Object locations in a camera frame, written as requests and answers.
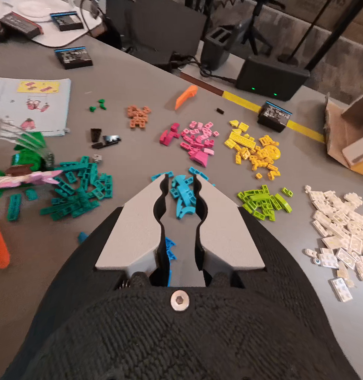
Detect orange brick separator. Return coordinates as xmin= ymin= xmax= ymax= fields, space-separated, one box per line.
xmin=174 ymin=85 xmax=199 ymax=111

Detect white sheet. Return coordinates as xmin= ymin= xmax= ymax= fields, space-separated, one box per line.
xmin=0 ymin=0 xmax=108 ymax=48

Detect cluster of magenta lego bricks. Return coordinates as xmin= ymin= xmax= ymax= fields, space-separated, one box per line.
xmin=159 ymin=123 xmax=181 ymax=146

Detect black cable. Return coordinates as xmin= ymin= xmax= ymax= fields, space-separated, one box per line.
xmin=170 ymin=52 xmax=238 ymax=84

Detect black monitor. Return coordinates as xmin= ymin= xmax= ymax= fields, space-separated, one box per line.
xmin=107 ymin=0 xmax=207 ymax=57

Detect pile of light blue lego bricks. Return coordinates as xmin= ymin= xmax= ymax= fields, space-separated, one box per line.
xmin=151 ymin=167 xmax=216 ymax=220

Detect pile of yellow lego bricks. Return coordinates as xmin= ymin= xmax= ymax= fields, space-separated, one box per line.
xmin=224 ymin=119 xmax=282 ymax=181

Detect pile of teal lego bricks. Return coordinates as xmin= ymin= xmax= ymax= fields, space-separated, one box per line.
xmin=7 ymin=156 xmax=113 ymax=222

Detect pile of tan lego bricks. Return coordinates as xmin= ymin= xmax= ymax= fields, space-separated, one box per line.
xmin=127 ymin=105 xmax=152 ymax=129

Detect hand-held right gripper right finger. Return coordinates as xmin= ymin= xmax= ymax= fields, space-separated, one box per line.
xmin=193 ymin=175 xmax=266 ymax=287

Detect pile of pink lego bricks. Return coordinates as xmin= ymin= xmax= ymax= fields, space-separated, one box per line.
xmin=180 ymin=120 xmax=220 ymax=164

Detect black battery with blue stripe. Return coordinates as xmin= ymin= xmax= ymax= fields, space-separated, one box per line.
xmin=50 ymin=11 xmax=85 ymax=32
xmin=257 ymin=101 xmax=292 ymax=133
xmin=54 ymin=46 xmax=93 ymax=70

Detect pile of white lego bricks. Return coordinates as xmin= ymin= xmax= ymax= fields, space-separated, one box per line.
xmin=303 ymin=185 xmax=363 ymax=303

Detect black charger box green lights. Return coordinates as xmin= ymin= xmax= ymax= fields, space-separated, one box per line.
xmin=236 ymin=56 xmax=310 ymax=102

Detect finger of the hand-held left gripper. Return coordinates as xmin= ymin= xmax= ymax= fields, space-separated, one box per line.
xmin=0 ymin=116 xmax=55 ymax=168

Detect thin black stand pole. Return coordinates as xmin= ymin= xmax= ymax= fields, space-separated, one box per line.
xmin=278 ymin=0 xmax=329 ymax=63

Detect brown tape strip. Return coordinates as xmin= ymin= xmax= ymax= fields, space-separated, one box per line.
xmin=180 ymin=72 xmax=225 ymax=97

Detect white cardboard insert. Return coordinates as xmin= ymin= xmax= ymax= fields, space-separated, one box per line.
xmin=342 ymin=134 xmax=363 ymax=167

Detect blue toothed lego pieces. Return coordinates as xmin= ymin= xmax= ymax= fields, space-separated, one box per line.
xmin=165 ymin=237 xmax=177 ymax=287

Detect black tripod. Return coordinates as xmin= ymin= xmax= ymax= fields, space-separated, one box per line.
xmin=240 ymin=0 xmax=274 ymax=56

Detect partly built pink green lego model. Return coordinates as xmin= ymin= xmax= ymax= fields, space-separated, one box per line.
xmin=0 ymin=131 xmax=64 ymax=206

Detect instruction booklet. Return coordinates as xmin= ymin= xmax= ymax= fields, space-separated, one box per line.
xmin=0 ymin=76 xmax=71 ymax=137

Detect yellow tape strip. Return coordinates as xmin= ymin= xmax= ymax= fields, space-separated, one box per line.
xmin=222 ymin=90 xmax=325 ymax=143

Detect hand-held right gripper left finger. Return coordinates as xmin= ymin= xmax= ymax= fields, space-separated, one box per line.
xmin=95 ymin=174 xmax=170 ymax=287

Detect colourful open cardboard box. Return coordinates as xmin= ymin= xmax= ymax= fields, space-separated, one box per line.
xmin=324 ymin=88 xmax=363 ymax=179

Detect black slotted charger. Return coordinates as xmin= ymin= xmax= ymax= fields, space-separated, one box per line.
xmin=200 ymin=26 xmax=239 ymax=71

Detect pile of lime green lego bricks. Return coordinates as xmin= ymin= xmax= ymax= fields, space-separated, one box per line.
xmin=237 ymin=184 xmax=294 ymax=222

